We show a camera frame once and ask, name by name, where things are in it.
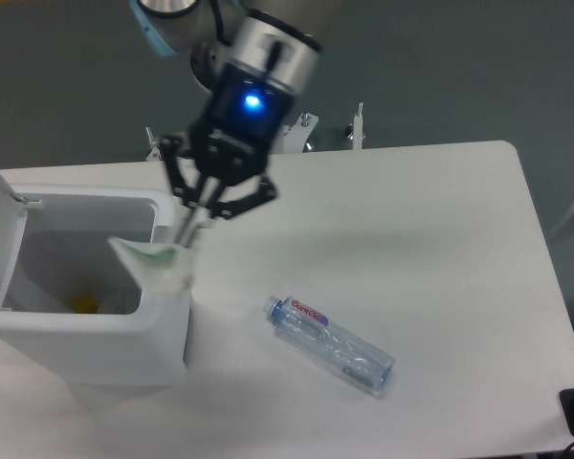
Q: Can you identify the white trash can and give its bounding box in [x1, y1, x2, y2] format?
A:
[0, 185, 191, 386]

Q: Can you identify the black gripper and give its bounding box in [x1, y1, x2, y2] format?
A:
[158, 64, 296, 249]

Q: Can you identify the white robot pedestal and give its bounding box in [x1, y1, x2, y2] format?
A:
[144, 40, 367, 163]

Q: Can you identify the white paper carton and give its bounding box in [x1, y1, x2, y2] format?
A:
[107, 236, 197, 294]

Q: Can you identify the clear plastic water bottle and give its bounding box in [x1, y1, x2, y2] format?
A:
[263, 296, 395, 393]

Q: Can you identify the yellow trash in bin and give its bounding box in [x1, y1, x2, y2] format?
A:
[68, 293, 99, 314]

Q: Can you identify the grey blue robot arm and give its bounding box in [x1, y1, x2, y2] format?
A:
[130, 1, 342, 247]

